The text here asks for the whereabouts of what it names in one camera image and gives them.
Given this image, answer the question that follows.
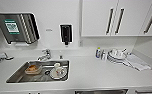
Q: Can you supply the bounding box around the black soap dispenser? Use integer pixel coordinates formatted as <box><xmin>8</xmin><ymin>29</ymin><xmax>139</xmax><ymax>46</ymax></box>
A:
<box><xmin>59</xmin><ymin>23</ymin><xmax>73</xmax><ymax>46</ymax></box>

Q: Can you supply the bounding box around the dish soap bottle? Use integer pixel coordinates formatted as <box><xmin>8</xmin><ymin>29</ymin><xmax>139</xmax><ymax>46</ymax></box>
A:
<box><xmin>95</xmin><ymin>46</ymin><xmax>103</xmax><ymax>60</ymax></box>

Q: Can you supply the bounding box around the white mug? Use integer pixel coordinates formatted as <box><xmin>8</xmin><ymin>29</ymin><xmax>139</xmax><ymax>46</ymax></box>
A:
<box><xmin>49</xmin><ymin>62</ymin><xmax>69</xmax><ymax>80</ymax></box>

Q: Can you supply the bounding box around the chrome faucet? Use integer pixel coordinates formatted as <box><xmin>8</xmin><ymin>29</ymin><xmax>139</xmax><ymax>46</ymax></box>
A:
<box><xmin>36</xmin><ymin>48</ymin><xmax>53</xmax><ymax>62</ymax></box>

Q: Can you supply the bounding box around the stack of white plates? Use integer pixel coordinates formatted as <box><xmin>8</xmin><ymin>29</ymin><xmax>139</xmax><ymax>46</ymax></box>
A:
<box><xmin>106</xmin><ymin>48</ymin><xmax>130</xmax><ymax>64</ymax></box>

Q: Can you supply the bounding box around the orange bowl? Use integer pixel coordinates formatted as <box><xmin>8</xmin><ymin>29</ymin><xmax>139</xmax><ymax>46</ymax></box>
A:
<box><xmin>24</xmin><ymin>64</ymin><xmax>43</xmax><ymax>75</ymax></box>

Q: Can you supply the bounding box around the white folded cloth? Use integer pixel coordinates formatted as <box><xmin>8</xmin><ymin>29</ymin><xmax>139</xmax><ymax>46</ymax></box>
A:
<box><xmin>125</xmin><ymin>53</ymin><xmax>152</xmax><ymax>72</ymax></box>

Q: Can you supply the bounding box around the steel paper towel dispenser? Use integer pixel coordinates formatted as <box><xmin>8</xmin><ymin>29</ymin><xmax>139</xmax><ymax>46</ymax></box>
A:
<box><xmin>0</xmin><ymin>12</ymin><xmax>41</xmax><ymax>45</ymax></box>

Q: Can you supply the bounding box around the steel sink basin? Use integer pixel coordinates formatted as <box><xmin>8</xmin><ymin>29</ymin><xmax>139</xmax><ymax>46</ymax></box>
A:
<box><xmin>5</xmin><ymin>59</ymin><xmax>71</xmax><ymax>84</ymax></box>

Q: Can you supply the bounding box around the black utensil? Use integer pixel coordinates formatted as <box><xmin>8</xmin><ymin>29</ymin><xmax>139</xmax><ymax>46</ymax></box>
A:
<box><xmin>1</xmin><ymin>54</ymin><xmax>15</xmax><ymax>61</ymax></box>

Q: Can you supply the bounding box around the white drawer stack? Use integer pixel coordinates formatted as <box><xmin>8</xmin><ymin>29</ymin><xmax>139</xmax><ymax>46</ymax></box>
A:
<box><xmin>128</xmin><ymin>87</ymin><xmax>152</xmax><ymax>94</ymax></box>

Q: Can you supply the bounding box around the white wall outlet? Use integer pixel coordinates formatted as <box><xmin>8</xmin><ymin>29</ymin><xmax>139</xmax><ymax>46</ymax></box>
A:
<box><xmin>78</xmin><ymin>39</ymin><xmax>84</xmax><ymax>47</ymax></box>

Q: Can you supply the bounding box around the small wall label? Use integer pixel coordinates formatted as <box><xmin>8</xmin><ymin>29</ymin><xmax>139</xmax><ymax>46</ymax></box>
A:
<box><xmin>45</xmin><ymin>28</ymin><xmax>54</xmax><ymax>33</ymax></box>

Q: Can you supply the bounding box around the three-door white wall cabinet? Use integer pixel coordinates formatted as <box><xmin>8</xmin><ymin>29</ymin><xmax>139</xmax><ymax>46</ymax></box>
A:
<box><xmin>79</xmin><ymin>0</ymin><xmax>152</xmax><ymax>38</ymax></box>

